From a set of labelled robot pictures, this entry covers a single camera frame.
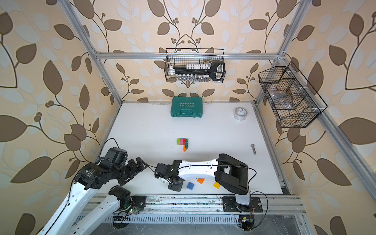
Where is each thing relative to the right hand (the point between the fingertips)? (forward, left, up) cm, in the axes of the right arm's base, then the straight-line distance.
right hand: (177, 181), depth 81 cm
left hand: (+2, +16, +15) cm, 22 cm away
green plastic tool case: (+53, -6, +5) cm, 54 cm away
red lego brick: (+24, -4, +3) cm, 24 cm away
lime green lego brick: (+25, 0, +2) cm, 25 cm away
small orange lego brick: (+19, -4, 0) cm, 20 cm away
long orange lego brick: (0, -13, +1) cm, 13 cm away
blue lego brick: (-3, -8, +1) cm, 8 cm away
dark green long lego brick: (+25, -6, +1) cm, 25 cm away
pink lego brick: (+24, -2, +3) cm, 24 cm away
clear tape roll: (+48, -47, +1) cm, 67 cm away
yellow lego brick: (-3, -22, -1) cm, 22 cm away
